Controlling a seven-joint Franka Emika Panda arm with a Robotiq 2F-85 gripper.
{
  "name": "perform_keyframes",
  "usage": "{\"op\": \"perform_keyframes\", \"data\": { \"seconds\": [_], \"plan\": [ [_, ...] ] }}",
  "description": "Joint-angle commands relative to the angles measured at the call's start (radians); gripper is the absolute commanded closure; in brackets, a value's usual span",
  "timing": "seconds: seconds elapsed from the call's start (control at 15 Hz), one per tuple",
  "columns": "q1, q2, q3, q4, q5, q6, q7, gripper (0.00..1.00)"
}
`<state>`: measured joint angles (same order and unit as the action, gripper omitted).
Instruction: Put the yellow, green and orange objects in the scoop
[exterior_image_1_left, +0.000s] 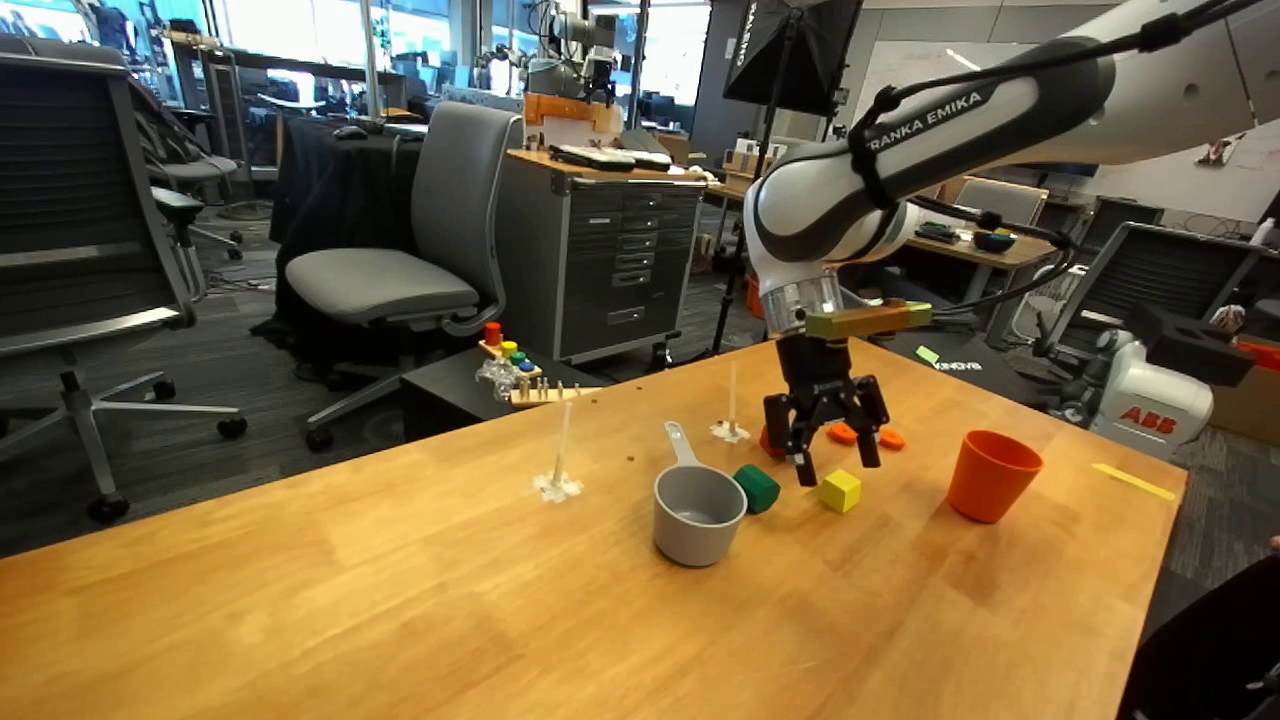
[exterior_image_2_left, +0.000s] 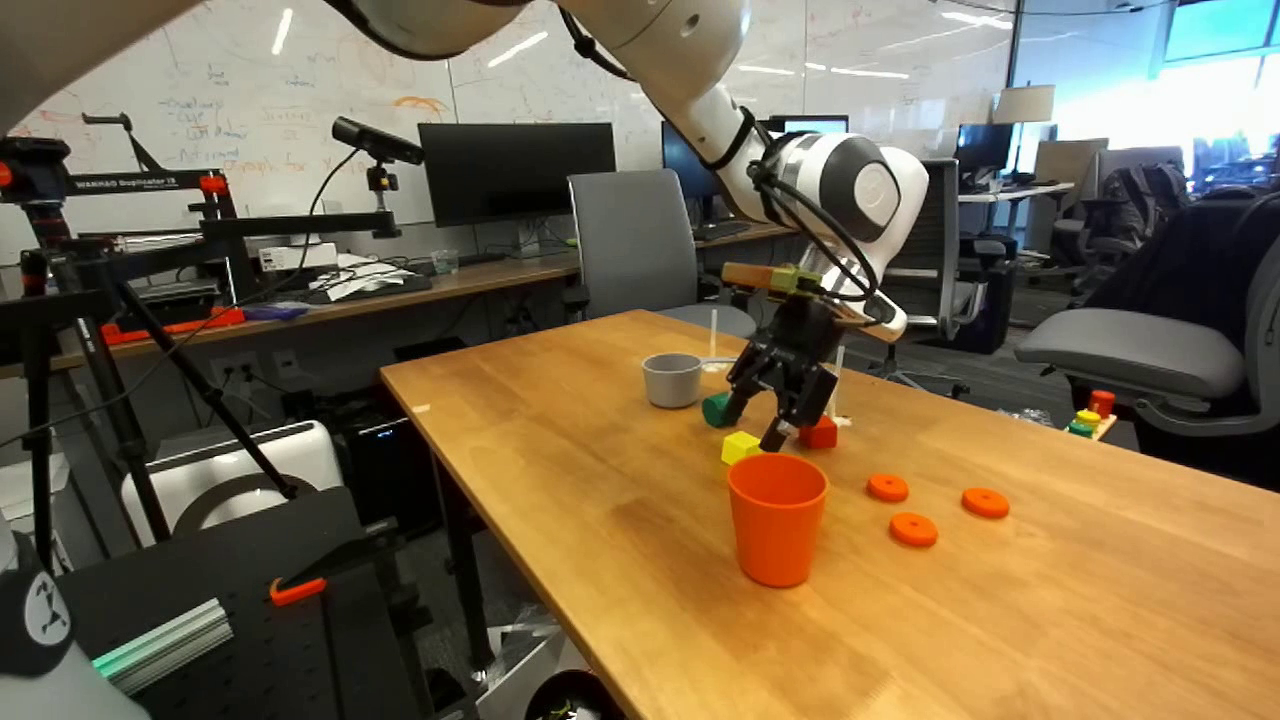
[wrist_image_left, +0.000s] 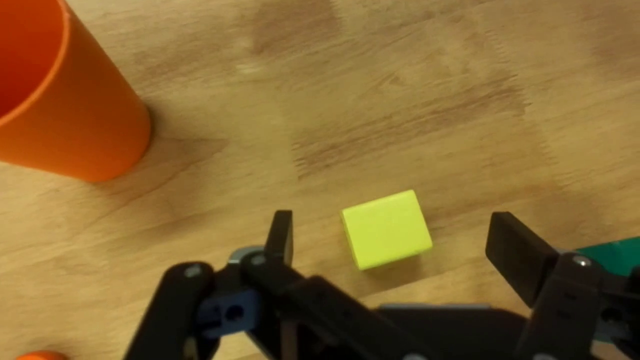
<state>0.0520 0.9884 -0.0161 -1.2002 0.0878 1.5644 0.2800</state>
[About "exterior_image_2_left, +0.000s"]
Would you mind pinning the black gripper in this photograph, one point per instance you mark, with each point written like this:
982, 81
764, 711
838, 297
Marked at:
800, 344

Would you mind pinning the orange red cube block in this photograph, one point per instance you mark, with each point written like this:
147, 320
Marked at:
820, 437

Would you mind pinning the yellow cube block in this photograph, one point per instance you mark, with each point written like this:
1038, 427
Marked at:
736, 449

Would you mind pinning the green cube block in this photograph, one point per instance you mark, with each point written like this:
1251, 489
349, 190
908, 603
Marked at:
712, 409

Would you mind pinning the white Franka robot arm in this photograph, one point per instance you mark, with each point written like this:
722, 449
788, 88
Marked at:
855, 185

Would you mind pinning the grey measuring scoop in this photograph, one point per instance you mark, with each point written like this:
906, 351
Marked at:
670, 386

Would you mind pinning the orange plastic cup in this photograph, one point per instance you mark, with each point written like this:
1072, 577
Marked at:
776, 535

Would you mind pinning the orange flat disc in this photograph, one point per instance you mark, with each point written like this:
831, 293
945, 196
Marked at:
986, 505
912, 535
884, 489

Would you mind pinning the black mesh office chair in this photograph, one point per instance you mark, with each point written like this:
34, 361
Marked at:
940, 285

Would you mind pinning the grey office chair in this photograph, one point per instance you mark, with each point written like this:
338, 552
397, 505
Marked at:
634, 242
1135, 353

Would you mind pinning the black monitor dark screen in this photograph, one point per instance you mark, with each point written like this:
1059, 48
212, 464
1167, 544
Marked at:
683, 173

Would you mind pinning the monitor with lit screen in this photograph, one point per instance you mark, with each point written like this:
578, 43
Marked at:
800, 125

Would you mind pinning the colourful wooden peg toy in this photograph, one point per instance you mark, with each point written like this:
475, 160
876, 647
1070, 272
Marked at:
1100, 400

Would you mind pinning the small distant monitor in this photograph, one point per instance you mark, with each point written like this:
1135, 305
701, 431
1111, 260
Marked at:
982, 144

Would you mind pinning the long wooden desk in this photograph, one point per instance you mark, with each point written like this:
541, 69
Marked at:
466, 283

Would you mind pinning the large black monitor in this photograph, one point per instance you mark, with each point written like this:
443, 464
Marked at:
514, 173

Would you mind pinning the black table leg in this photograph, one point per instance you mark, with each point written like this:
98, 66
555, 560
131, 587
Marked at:
466, 572

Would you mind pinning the white wheeled base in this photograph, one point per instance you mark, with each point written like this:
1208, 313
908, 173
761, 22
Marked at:
525, 665

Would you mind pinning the tan office chair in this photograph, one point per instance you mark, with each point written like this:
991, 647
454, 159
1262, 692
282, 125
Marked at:
1072, 167

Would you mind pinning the lamp with beige shade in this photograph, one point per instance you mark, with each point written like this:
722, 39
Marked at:
1027, 107

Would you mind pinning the black computer tower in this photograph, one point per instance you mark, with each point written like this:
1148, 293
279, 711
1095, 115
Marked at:
380, 455

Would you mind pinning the dark jacket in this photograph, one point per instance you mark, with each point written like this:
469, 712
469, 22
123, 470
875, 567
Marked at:
1186, 264

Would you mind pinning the white crumpled papers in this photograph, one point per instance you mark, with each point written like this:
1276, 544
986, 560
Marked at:
359, 283

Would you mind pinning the flat white box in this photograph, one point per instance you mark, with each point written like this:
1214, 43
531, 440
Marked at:
296, 257

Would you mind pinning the white silver case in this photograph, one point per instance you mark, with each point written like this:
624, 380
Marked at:
224, 464

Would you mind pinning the orange clamp bar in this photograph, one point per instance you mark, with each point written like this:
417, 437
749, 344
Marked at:
173, 325

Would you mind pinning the pale green metal tube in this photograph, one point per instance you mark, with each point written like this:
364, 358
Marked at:
164, 647

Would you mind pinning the black tripod rig orange knobs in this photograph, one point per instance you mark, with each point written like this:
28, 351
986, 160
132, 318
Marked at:
132, 182

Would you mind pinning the black cap with logo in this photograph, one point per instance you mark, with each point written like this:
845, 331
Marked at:
34, 620

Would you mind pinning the wrist camera on wooden mount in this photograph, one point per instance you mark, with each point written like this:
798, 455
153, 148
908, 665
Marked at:
761, 276

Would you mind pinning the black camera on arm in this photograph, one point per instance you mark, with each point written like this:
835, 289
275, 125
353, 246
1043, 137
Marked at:
375, 137

